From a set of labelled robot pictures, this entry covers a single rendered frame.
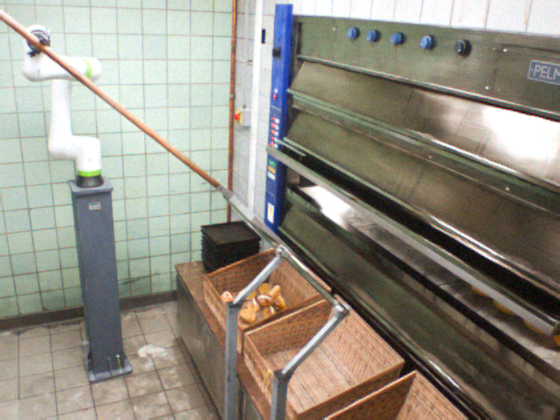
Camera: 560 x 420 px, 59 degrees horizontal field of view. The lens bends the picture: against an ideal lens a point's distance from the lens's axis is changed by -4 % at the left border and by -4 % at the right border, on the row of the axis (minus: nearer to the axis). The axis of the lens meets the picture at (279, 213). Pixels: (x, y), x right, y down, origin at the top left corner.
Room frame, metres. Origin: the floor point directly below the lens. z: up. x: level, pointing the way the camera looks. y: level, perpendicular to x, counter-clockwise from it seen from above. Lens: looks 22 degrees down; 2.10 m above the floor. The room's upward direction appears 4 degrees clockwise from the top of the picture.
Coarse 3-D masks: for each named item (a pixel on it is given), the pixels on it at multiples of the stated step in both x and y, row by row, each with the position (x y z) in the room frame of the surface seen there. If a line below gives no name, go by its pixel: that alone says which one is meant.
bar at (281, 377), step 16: (272, 240) 2.01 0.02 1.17; (288, 256) 1.87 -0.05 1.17; (304, 272) 1.74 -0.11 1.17; (256, 288) 1.88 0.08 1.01; (320, 288) 1.63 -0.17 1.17; (240, 304) 1.85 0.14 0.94; (336, 304) 1.52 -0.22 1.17; (336, 320) 1.49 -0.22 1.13; (320, 336) 1.46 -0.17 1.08; (304, 352) 1.44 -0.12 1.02; (288, 368) 1.42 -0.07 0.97; (272, 400) 1.41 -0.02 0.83; (272, 416) 1.40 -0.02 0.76
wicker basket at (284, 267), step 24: (240, 264) 2.55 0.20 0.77; (264, 264) 2.62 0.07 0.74; (288, 264) 2.54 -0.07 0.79; (216, 288) 2.48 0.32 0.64; (240, 288) 2.55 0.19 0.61; (288, 288) 2.46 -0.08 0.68; (312, 288) 2.30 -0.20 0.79; (216, 312) 2.28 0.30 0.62; (240, 312) 2.34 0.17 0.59; (288, 312) 2.08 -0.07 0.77; (240, 336) 1.98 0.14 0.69
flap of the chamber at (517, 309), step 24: (312, 168) 2.37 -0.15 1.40; (336, 192) 2.00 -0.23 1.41; (360, 192) 2.08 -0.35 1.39; (408, 216) 1.85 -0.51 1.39; (408, 240) 1.57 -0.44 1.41; (432, 240) 1.59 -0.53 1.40; (480, 264) 1.44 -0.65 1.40; (480, 288) 1.27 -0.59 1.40; (528, 288) 1.31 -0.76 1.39; (528, 312) 1.12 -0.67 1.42; (552, 312) 1.16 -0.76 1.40
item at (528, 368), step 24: (288, 192) 2.71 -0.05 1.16; (336, 216) 2.33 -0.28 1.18; (360, 240) 2.06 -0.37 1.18; (384, 264) 1.89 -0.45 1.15; (432, 288) 1.66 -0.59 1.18; (456, 312) 1.51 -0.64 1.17; (480, 336) 1.40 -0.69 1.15; (504, 336) 1.36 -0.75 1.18; (528, 360) 1.24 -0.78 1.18; (552, 384) 1.15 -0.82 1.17
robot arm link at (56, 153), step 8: (64, 56) 2.63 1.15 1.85; (56, 80) 2.56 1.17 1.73; (64, 80) 2.57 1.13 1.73; (56, 88) 2.56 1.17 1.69; (64, 88) 2.57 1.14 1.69; (56, 96) 2.56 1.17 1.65; (64, 96) 2.57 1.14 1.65; (56, 104) 2.55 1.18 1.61; (64, 104) 2.56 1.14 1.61; (56, 112) 2.54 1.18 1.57; (64, 112) 2.56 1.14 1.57; (56, 120) 2.54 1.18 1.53; (64, 120) 2.55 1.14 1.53; (56, 128) 2.53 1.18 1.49; (64, 128) 2.54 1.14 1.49; (56, 136) 2.52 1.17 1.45; (64, 136) 2.53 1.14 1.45; (48, 144) 2.52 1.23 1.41; (56, 144) 2.50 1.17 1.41; (64, 144) 2.49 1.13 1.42; (56, 152) 2.50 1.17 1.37; (64, 152) 2.49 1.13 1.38
